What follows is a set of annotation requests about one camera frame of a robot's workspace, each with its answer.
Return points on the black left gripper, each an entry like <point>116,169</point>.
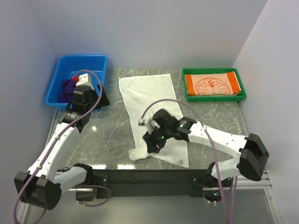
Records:
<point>104,101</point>

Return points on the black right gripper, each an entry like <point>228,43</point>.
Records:
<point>152,141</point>

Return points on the white towel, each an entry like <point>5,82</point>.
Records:
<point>138,93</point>

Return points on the orange Doraemon towel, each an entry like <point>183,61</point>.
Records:
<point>225,84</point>

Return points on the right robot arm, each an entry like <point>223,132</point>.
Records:
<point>249,154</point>

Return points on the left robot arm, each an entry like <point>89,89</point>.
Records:
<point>39,185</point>

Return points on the purple towel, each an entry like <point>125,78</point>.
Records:
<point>66,95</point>

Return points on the blue plastic bin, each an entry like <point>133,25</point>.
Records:
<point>69,65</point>

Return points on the green plastic tray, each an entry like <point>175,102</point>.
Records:
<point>236,98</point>

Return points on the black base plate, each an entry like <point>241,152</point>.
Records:
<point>134,182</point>

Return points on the aluminium mounting rail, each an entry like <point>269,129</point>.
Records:
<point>211,194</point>

